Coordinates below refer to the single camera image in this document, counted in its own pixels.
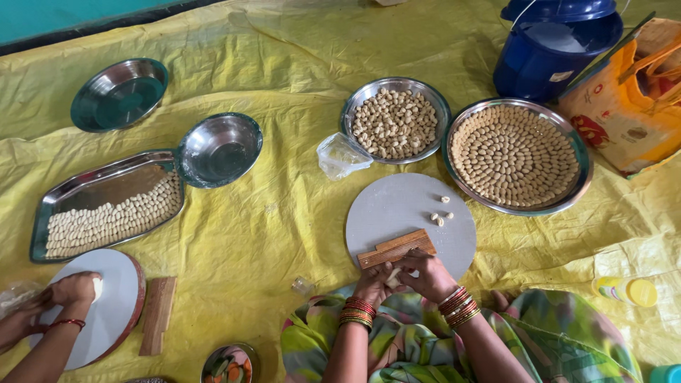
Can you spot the person's right hand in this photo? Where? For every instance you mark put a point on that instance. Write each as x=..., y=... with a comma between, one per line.
x=428, y=276

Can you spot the person's left hand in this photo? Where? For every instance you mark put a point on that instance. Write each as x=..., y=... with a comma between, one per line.
x=372, y=287

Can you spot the person's left fingers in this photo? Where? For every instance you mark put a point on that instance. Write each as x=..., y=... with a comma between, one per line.
x=384, y=274

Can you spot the person's right fingers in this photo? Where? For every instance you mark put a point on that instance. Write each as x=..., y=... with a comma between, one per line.
x=407, y=261

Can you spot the white dough lump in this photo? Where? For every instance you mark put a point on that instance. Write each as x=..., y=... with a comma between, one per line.
x=393, y=278

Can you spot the ridged wooden shaping board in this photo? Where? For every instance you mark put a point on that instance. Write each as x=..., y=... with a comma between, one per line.
x=396, y=246

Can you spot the red gold left wrist bangles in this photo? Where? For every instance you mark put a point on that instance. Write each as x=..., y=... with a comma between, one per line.
x=357, y=313

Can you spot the red gold wrist bangles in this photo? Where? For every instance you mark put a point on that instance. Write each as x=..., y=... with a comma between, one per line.
x=357, y=313
x=458, y=307

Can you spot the grey round rolling board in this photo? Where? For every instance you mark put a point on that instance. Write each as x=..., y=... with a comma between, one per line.
x=393, y=207

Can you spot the red gold right wrist bangles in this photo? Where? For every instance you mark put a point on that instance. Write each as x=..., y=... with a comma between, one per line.
x=458, y=307

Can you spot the small clear plastic cup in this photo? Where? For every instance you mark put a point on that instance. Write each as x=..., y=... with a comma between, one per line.
x=302, y=285

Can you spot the clear plastic bag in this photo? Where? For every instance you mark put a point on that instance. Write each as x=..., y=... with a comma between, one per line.
x=340, y=157

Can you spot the loose heap of dough shells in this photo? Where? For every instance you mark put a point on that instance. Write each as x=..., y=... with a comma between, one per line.
x=395, y=123

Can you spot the spiral rows of dough shells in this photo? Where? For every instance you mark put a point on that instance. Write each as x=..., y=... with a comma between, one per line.
x=513, y=155

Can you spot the medium round steel plate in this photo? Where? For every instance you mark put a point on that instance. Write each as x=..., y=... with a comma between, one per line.
x=351, y=106

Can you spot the person's green floral sari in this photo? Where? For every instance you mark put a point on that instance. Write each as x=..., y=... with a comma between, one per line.
x=558, y=340

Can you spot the steel plate of cut vegetables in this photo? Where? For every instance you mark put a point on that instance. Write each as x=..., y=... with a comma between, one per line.
x=229, y=366

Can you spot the large round steel plate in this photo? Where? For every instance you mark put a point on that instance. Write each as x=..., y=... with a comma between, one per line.
x=584, y=159

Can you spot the deep steel bowl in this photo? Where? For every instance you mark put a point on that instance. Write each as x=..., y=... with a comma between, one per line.
x=221, y=149

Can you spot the yellow plastic bottle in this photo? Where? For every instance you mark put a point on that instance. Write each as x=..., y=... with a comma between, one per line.
x=628, y=291

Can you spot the long ridged wooden board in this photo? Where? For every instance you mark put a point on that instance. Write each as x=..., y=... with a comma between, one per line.
x=158, y=316

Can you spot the yellow plastic floor sheet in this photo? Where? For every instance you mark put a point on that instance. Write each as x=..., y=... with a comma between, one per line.
x=276, y=64

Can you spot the blue plastic bucket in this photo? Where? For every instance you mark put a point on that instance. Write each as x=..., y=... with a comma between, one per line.
x=542, y=64

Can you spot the orange printed carry bag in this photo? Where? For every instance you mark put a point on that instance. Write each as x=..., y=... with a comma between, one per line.
x=622, y=117

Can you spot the white round board red rim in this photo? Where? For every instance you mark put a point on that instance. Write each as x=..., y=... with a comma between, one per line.
x=117, y=303

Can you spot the pale dough pieces in rows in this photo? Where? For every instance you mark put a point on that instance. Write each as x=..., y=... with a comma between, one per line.
x=114, y=218

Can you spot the teal plastic container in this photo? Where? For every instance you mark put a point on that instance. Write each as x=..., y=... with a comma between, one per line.
x=666, y=374

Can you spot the white dough ball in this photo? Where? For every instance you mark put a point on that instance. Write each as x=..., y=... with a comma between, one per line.
x=98, y=290

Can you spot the rectangular steel tray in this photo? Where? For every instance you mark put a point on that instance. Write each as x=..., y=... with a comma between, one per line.
x=106, y=183

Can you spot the blue bucket lid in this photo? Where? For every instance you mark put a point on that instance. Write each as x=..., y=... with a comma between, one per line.
x=558, y=8

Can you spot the empty round steel plate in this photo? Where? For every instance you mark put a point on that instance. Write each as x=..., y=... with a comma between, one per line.
x=119, y=95

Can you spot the crumpled clear plastic wrap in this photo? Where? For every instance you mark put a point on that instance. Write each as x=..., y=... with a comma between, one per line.
x=16, y=298

